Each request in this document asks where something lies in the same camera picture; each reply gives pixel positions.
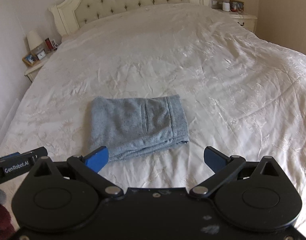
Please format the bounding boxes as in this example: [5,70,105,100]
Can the light blue speckled pants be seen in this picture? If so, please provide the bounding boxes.
[89,95,189,162]

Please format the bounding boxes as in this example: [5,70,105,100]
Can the left cream nightstand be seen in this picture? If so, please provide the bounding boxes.
[24,50,57,82]

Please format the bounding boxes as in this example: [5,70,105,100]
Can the cream nightstand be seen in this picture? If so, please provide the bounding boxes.
[215,9,257,33]
[24,50,57,82]

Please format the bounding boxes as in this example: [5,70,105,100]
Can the small white alarm clock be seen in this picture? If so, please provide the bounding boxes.
[36,49,47,61]

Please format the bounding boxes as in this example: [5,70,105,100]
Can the red box on nightstand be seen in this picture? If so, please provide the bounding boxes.
[45,38,54,50]

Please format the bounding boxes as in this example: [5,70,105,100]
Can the left bedside lamp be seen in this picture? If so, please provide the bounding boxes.
[26,30,44,51]

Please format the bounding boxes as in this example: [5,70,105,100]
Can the right cream nightstand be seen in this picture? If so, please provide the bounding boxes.
[215,9,257,33]

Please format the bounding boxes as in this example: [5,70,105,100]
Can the white cylindrical speaker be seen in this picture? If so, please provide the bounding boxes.
[222,2,230,12]

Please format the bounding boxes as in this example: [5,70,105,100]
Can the red framed photo right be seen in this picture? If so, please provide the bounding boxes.
[229,0,244,13]

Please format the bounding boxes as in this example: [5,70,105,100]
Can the wooden picture frame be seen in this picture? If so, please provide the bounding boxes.
[22,53,39,67]

